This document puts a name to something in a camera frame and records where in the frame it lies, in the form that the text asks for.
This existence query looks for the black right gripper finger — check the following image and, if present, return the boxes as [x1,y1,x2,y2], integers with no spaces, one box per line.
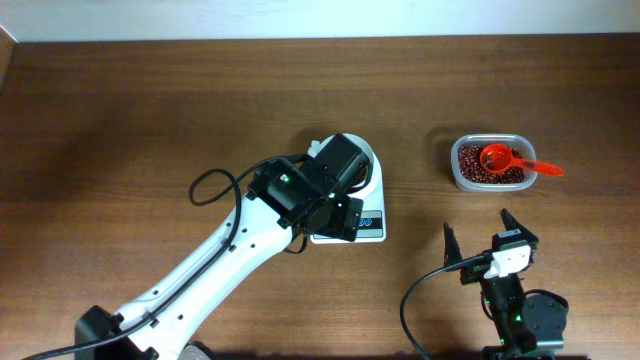
[500,208,522,236]
[443,222,463,270]

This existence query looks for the red plastic measuring scoop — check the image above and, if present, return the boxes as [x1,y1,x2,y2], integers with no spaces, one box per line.
[480,144,565,177]

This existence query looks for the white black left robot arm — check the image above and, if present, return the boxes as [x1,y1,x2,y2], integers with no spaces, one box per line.
[75,133,386,359]

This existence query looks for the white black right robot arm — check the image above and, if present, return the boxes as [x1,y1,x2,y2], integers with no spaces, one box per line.
[443,209,569,360]

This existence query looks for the white round bowl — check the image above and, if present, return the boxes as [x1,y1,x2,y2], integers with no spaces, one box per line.
[313,133,377,197]

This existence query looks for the red beans in bowl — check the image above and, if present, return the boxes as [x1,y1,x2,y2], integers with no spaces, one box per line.
[354,165,369,185]

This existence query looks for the white digital kitchen scale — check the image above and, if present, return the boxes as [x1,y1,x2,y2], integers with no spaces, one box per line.
[307,133,386,245]

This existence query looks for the clear plastic food container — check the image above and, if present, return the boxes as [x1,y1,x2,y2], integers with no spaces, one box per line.
[451,134,537,192]

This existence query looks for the red adzuki beans pile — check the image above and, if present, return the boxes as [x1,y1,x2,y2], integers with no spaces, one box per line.
[457,145,525,184]

